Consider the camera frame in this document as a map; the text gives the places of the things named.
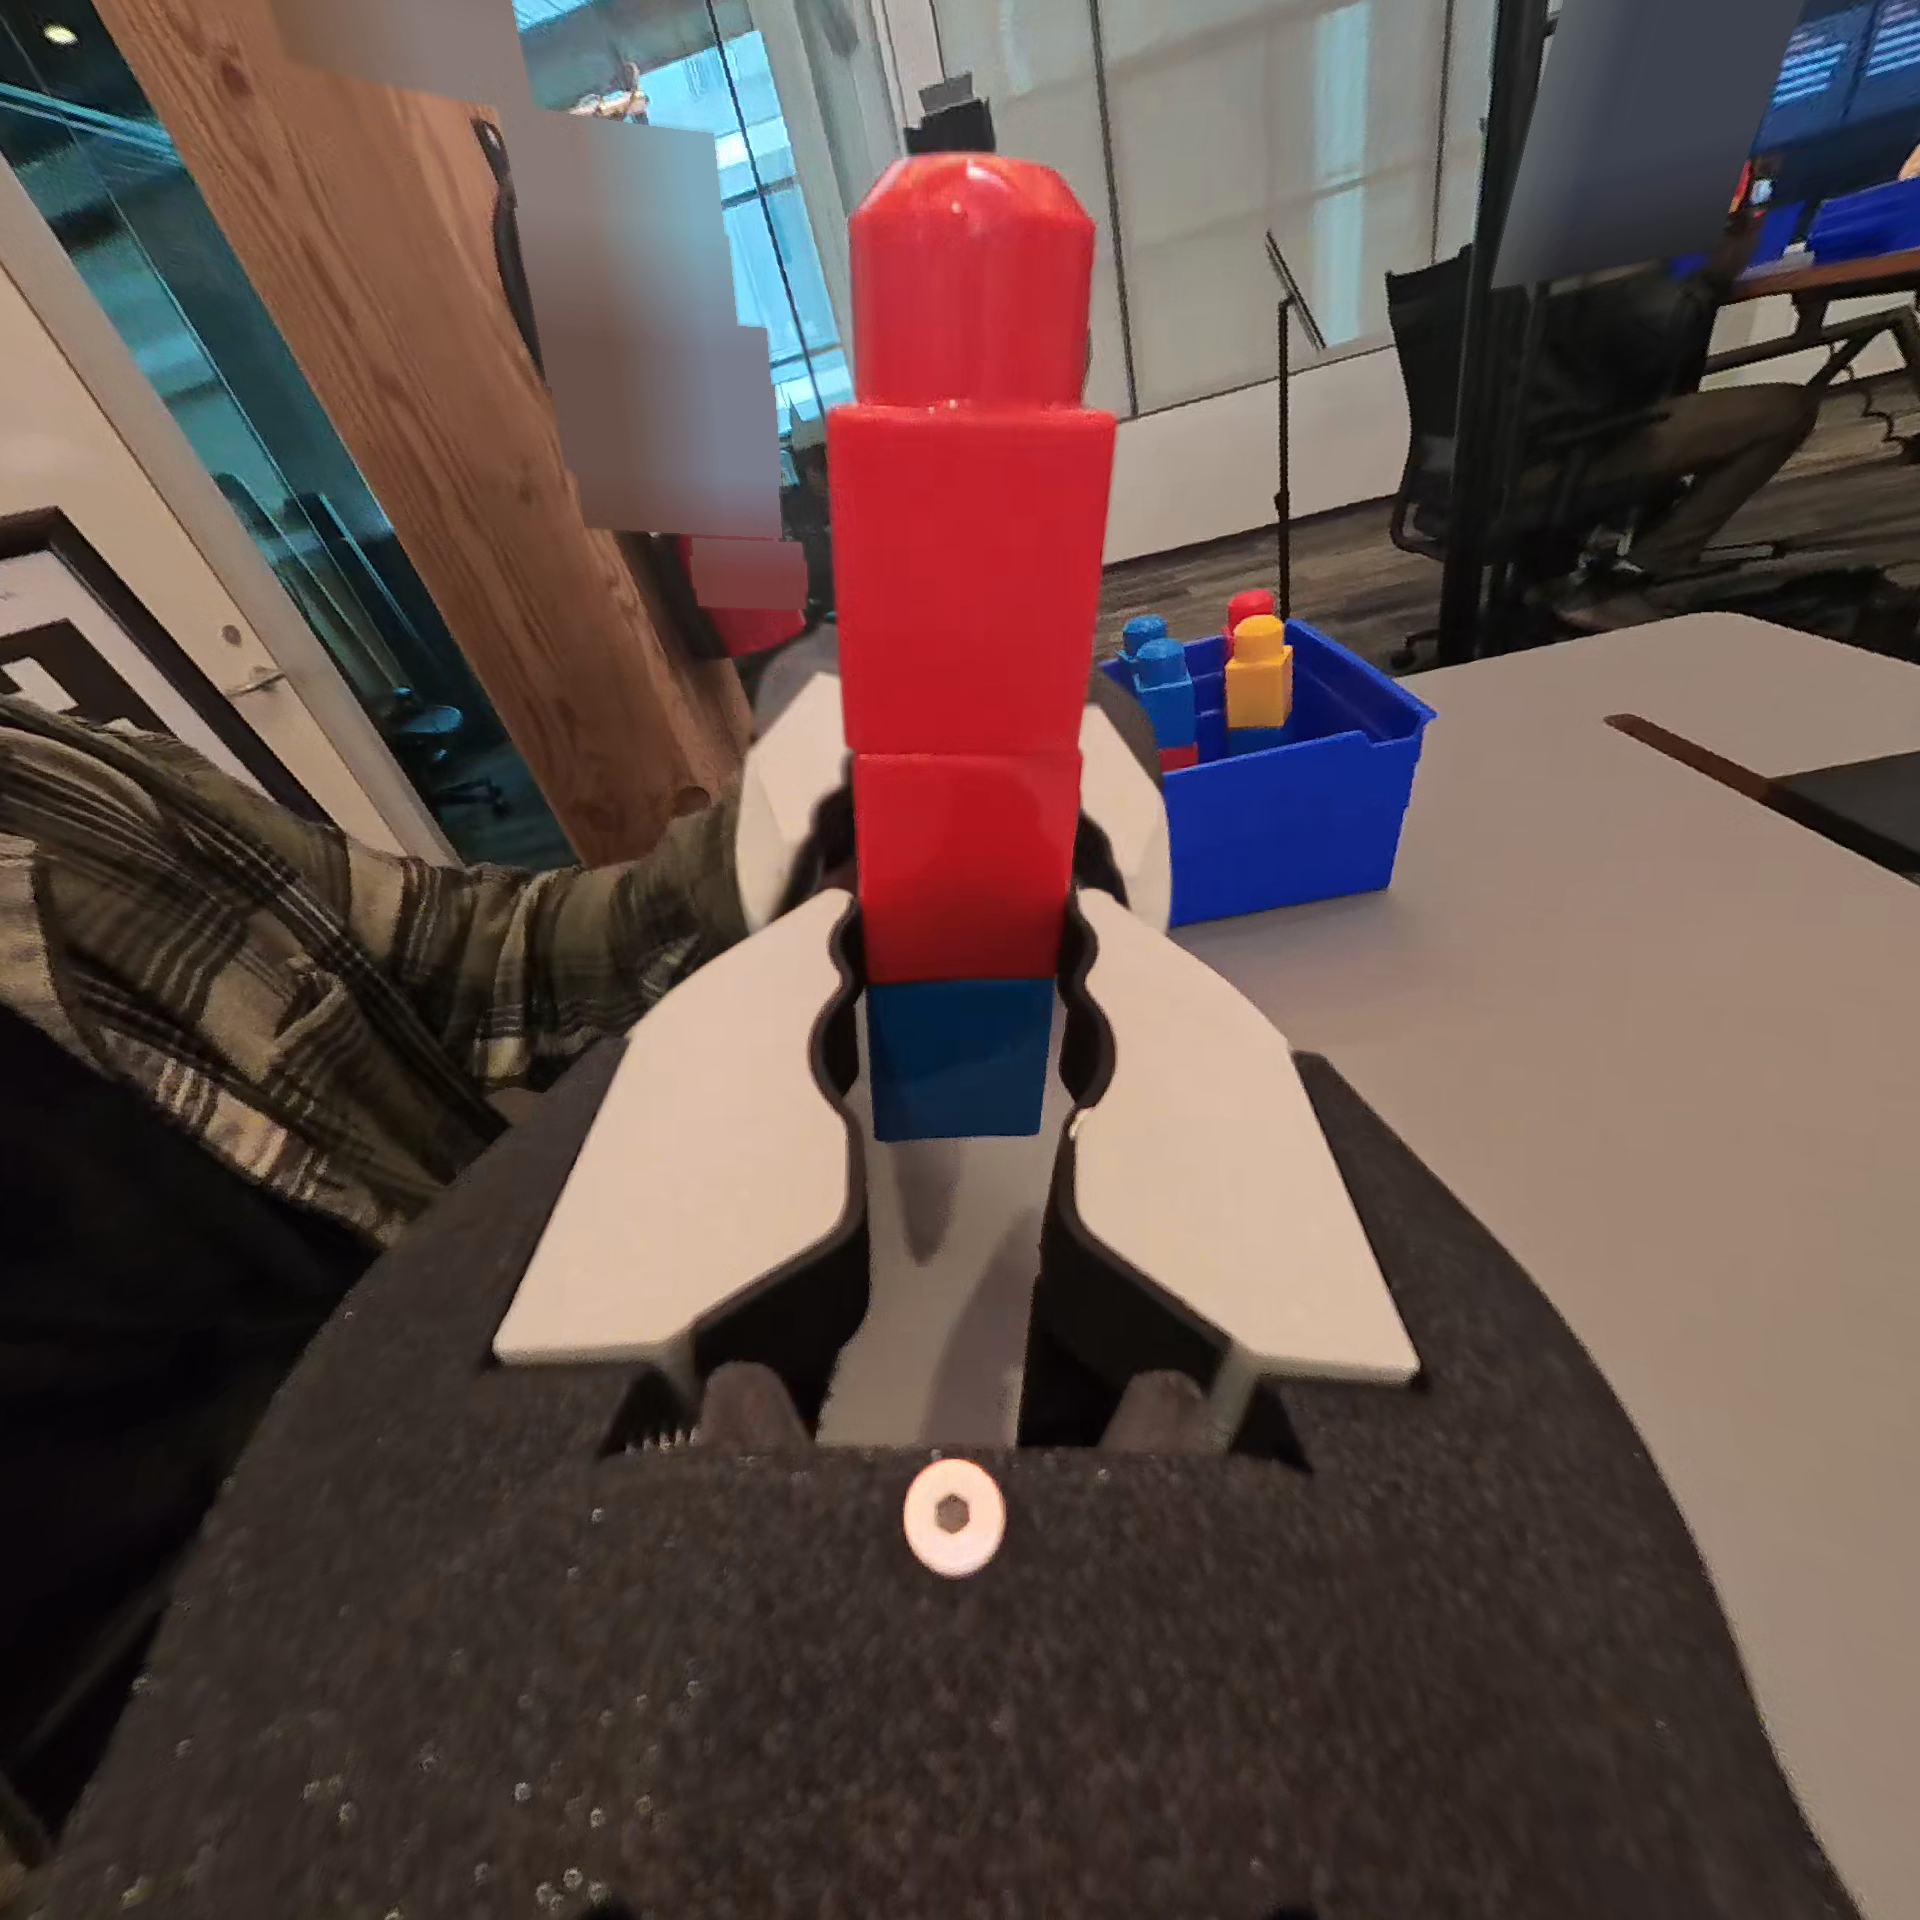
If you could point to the wall screen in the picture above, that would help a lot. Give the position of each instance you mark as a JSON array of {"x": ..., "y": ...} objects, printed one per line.
[{"x": 1844, "y": 68}]

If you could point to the wooden desk with bins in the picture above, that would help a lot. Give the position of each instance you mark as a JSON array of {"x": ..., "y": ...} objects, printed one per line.
[{"x": 1844, "y": 279}]

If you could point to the black flat pad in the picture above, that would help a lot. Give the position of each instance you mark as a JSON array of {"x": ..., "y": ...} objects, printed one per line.
[{"x": 1860, "y": 810}]

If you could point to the orange mega block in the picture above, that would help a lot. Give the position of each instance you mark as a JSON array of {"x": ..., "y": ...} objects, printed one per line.
[{"x": 1256, "y": 674}]

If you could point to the wooden post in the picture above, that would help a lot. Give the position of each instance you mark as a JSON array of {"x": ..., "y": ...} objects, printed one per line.
[{"x": 405, "y": 450}]

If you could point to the blue mega block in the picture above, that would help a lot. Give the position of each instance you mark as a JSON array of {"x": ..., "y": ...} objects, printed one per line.
[
  {"x": 1143, "y": 630},
  {"x": 1166, "y": 698},
  {"x": 961, "y": 1059}
]

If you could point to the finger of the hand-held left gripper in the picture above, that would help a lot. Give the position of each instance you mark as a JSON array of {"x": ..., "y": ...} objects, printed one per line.
[
  {"x": 789, "y": 794},
  {"x": 1128, "y": 841}
]

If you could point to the blue plastic bin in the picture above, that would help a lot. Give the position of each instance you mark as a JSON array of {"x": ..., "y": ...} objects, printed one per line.
[{"x": 1291, "y": 825}]

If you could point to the black office chair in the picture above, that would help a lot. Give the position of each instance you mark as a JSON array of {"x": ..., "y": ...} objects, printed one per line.
[{"x": 1449, "y": 450}]

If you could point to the person's left forearm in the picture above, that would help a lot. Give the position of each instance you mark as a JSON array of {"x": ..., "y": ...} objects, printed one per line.
[{"x": 301, "y": 975}]

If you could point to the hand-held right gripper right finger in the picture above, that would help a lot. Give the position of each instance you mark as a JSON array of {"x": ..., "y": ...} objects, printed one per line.
[{"x": 1230, "y": 1184}]

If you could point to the black stool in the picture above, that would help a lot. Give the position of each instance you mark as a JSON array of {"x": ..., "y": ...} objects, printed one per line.
[{"x": 443, "y": 751}]

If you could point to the black pole stand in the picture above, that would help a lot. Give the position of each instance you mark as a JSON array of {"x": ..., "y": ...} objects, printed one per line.
[{"x": 1287, "y": 450}]

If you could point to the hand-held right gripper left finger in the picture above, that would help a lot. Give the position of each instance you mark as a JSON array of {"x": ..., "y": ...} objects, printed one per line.
[{"x": 690, "y": 1171}]

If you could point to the framed black white sign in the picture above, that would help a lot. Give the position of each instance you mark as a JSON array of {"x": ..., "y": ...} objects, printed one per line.
[{"x": 121, "y": 644}]

